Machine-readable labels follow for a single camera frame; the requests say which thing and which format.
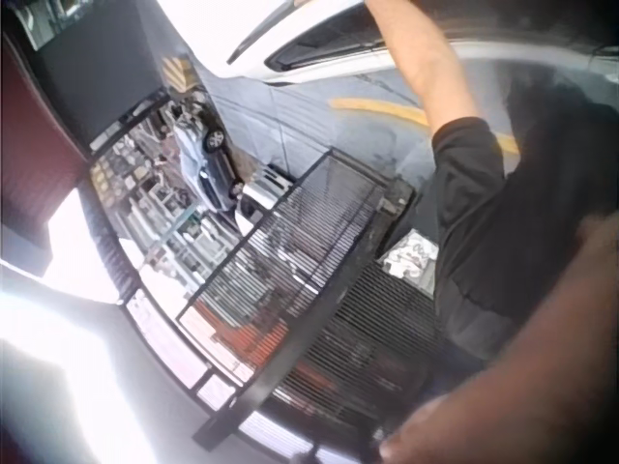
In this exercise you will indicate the white patterned cloth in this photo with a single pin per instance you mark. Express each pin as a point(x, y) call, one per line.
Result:
point(411, 258)

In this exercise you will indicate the silver parked car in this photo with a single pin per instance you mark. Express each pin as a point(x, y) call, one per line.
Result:
point(205, 164)

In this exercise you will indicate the storefront window display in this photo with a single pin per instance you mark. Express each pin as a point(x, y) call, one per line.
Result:
point(145, 212)

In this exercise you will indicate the white car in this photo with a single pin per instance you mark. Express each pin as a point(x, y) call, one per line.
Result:
point(309, 38)

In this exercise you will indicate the yellow black striped sign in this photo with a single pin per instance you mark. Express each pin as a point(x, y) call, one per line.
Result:
point(176, 72)

